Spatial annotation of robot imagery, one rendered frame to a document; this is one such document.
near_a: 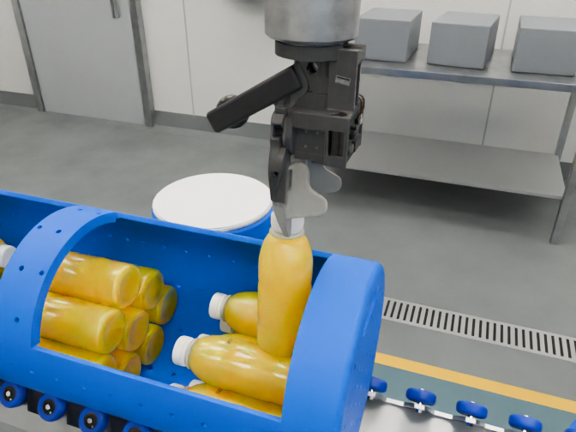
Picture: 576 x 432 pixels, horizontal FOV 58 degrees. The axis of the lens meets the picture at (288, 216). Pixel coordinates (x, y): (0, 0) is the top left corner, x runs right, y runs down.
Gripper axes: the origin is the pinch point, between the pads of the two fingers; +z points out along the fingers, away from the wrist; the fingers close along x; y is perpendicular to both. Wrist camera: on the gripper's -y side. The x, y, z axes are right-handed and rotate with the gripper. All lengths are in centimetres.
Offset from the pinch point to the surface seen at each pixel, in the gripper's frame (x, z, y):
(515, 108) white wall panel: 323, 77, 49
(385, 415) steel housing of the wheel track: 8.2, 37.3, 13.9
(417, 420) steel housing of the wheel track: 8.9, 37.2, 18.8
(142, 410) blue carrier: -14.1, 22.8, -13.6
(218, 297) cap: 4.9, 19.0, -12.5
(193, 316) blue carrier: 10.7, 29.6, -20.6
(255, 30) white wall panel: 324, 40, -140
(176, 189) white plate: 47, 26, -45
